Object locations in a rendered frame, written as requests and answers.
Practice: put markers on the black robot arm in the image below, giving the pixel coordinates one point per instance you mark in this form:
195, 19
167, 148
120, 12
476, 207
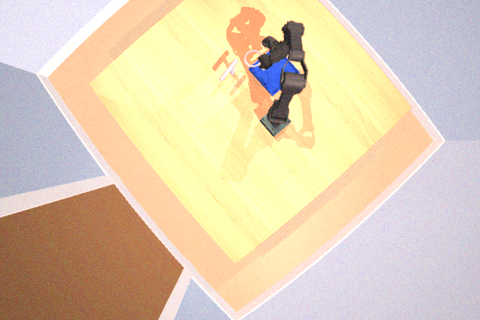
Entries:
290, 83

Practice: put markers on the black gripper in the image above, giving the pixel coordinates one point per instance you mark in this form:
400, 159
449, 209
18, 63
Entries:
266, 61

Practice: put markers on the blue tray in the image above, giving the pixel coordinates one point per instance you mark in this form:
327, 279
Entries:
270, 78

